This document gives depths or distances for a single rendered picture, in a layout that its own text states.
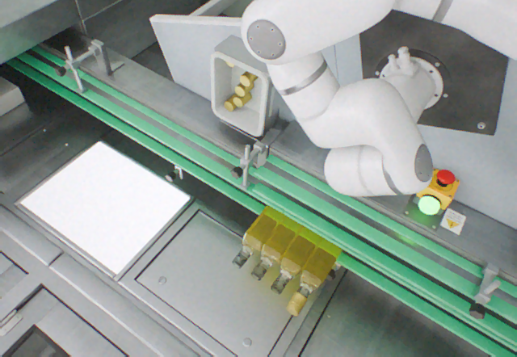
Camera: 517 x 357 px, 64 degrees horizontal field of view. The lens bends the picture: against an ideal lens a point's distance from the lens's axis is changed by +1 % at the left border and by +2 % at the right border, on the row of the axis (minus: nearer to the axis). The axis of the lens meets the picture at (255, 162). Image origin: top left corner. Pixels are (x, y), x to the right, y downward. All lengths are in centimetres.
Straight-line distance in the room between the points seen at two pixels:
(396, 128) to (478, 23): 18
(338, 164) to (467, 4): 31
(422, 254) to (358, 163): 41
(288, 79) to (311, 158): 50
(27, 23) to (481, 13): 131
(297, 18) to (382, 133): 21
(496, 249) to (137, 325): 88
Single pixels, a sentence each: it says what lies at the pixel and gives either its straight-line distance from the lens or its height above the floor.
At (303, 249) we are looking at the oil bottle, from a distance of 108.
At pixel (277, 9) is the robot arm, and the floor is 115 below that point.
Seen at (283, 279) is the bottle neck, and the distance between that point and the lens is 105.
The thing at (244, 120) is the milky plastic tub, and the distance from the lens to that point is 119.
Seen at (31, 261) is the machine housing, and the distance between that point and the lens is 136.
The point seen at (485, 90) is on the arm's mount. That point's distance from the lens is 90.
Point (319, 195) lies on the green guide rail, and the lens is 104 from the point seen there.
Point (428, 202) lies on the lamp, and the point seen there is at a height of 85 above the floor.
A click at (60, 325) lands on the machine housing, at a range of 127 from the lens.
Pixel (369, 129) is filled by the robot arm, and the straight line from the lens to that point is 60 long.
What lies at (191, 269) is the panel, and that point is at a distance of 121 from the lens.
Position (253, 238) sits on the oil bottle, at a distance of 108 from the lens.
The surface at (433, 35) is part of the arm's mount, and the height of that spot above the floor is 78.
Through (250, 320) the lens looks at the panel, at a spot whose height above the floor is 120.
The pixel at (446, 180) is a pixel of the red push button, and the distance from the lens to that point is 102.
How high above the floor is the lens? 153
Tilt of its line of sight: 33 degrees down
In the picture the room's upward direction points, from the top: 138 degrees counter-clockwise
